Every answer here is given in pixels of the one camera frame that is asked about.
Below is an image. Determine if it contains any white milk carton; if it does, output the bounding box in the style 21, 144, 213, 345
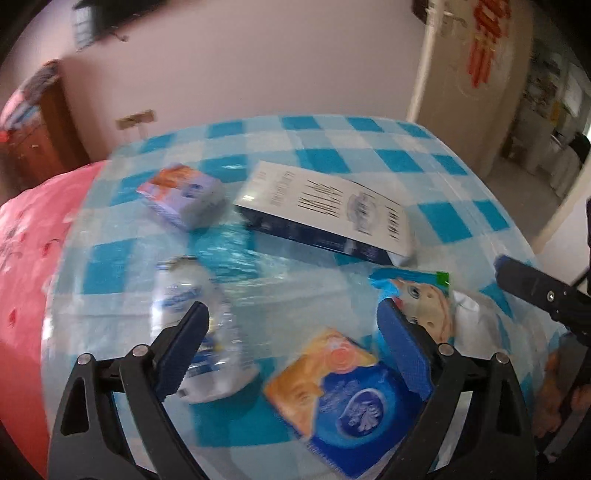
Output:
232, 161, 414, 268

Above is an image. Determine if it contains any metal door handle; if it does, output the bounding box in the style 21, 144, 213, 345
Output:
434, 0, 467, 38

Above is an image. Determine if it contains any cream door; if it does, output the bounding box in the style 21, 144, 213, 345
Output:
406, 0, 534, 176

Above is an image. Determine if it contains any pink bedspread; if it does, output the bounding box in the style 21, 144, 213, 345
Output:
0, 161, 107, 478

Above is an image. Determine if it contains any folded patterned blanket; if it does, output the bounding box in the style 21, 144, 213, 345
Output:
0, 60, 63, 134

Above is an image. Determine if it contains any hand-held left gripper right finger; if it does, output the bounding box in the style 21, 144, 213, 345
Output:
376, 298, 536, 480

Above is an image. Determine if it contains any brown wooden cabinet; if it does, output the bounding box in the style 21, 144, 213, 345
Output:
0, 83, 90, 204

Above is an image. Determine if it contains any person's right hand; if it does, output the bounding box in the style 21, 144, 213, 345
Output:
531, 344, 575, 439

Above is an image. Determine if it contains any small lilac tissue packet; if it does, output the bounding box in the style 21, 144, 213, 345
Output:
137, 164, 227, 232

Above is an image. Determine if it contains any large blue orange tissue packet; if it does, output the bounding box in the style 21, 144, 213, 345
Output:
263, 328, 428, 478

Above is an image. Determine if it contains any beige wall socket strip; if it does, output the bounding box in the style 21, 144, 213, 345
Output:
115, 110, 155, 131

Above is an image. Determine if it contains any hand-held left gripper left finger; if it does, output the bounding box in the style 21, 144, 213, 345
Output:
46, 301, 211, 480

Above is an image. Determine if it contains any white bottle with blue label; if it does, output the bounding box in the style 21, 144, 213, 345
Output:
150, 256, 259, 404

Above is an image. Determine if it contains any blue cartoon snack wrapper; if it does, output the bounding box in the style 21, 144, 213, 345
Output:
368, 267, 483, 352

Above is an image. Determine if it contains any black wall television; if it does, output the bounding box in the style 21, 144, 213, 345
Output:
74, 0, 169, 40

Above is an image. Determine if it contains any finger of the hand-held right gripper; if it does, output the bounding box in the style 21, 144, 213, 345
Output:
493, 255, 591, 344

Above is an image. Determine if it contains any red hanging ornament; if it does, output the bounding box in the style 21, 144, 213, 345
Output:
466, 0, 511, 90

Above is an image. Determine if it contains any blue checked plastic tablecloth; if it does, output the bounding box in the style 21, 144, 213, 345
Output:
39, 114, 561, 480

